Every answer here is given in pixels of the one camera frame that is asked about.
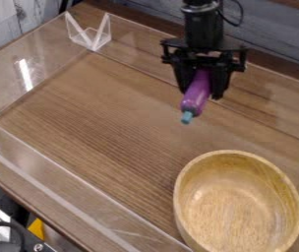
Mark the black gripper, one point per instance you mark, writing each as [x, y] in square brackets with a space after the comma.
[203, 48]

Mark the purple toy eggplant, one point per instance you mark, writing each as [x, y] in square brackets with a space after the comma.
[196, 96]

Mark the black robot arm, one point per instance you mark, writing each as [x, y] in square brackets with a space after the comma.
[202, 2]

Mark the brown wooden bowl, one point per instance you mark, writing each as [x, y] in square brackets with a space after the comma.
[235, 204]

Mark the clear acrylic tray walls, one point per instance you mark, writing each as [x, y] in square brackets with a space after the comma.
[92, 142]

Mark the yellow sticker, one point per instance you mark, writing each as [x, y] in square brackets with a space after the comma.
[36, 229]

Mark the black device with screw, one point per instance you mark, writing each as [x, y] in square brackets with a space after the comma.
[25, 240]

